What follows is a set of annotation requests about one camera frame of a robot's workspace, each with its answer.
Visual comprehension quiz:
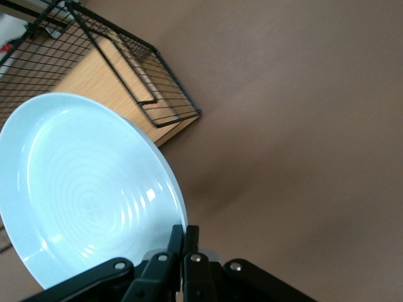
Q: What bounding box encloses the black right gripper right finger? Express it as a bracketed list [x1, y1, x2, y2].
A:
[183, 225, 315, 302]

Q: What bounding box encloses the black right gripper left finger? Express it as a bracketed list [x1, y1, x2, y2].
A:
[18, 223, 185, 302]

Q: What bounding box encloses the light blue round plate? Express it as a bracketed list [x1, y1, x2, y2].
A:
[0, 92, 189, 291]

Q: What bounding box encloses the wooden shelf with wire sides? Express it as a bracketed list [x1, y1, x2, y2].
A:
[0, 0, 202, 252]

